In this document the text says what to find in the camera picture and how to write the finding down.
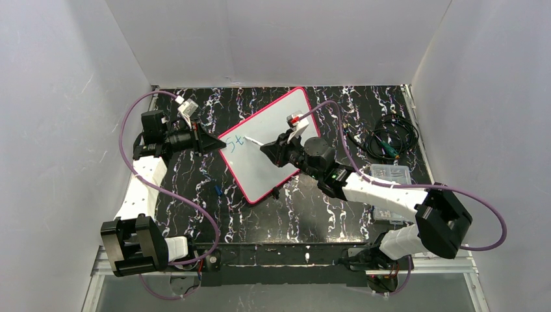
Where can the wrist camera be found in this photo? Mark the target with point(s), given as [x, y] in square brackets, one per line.
[297, 123]
[186, 109]

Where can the green connector plug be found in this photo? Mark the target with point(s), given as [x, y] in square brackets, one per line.
[391, 152]

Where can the white marker pen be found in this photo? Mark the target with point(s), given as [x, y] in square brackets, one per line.
[254, 141]

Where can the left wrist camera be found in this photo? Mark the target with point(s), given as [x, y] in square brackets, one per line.
[186, 109]

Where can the blue marker cap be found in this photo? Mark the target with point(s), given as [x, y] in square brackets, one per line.
[218, 189]

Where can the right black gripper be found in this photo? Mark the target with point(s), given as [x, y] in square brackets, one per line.
[281, 151]

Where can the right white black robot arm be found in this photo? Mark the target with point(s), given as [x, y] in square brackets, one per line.
[439, 220]

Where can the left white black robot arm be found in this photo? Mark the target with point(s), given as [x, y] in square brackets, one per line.
[132, 241]

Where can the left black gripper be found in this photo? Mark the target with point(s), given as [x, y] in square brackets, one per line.
[197, 140]

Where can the aluminium frame rail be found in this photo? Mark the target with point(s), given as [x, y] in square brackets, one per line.
[324, 264]

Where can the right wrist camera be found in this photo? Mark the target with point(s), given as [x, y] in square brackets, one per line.
[297, 123]

